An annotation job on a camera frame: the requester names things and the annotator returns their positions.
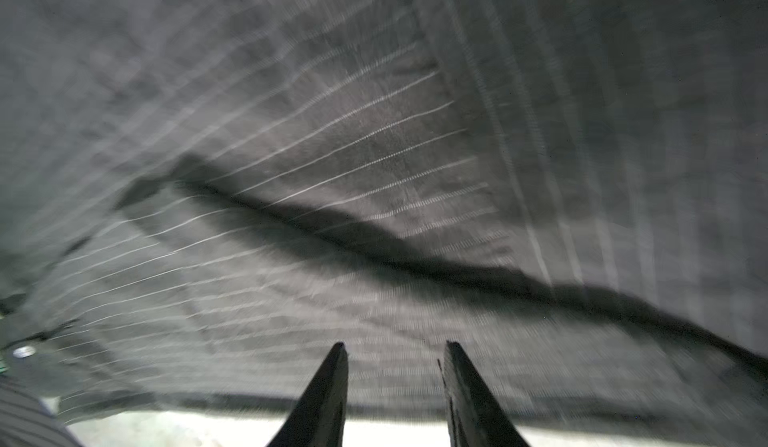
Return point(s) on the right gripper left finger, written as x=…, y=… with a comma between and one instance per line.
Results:
x=318, y=417

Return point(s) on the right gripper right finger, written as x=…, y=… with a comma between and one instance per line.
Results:
x=475, y=417

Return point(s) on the dark grey pinstriped shirt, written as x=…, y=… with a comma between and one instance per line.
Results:
x=200, y=197

